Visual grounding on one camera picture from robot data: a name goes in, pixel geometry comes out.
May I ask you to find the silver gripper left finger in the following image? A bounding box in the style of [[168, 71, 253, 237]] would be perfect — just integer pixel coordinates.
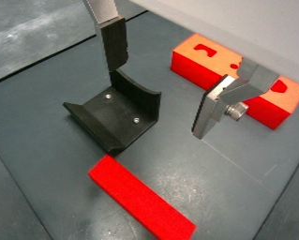
[[82, 0, 128, 71]]

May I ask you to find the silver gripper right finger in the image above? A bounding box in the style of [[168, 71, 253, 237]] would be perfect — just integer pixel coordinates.
[[190, 58, 279, 140]]

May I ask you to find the red arch foam block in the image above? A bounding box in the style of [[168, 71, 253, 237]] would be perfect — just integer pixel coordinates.
[[89, 155, 196, 240]]

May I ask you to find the orange foam shape board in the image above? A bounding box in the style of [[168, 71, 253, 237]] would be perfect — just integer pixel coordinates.
[[169, 34, 299, 129]]

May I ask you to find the black curved fixture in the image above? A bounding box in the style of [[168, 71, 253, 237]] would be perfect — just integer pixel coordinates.
[[64, 69, 161, 156]]

